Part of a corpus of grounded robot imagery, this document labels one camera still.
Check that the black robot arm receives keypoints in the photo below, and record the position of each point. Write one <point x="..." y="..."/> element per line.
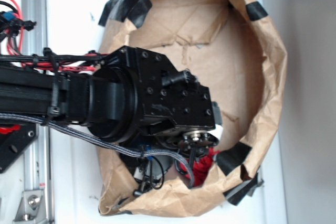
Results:
<point x="67" y="97"/>

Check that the red crumpled paper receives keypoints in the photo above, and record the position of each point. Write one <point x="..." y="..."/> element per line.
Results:
<point x="201" y="168"/>

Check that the metal corner bracket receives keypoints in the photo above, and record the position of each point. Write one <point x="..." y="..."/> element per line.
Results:
<point x="32" y="208"/>

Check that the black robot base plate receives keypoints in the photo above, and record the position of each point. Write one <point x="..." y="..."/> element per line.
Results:
<point x="14" y="141"/>

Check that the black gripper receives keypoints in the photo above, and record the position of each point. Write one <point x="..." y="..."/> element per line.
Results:
<point x="155" y="100"/>

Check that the brown paper bag bin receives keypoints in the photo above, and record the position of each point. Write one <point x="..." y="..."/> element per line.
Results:
<point x="235" y="50"/>

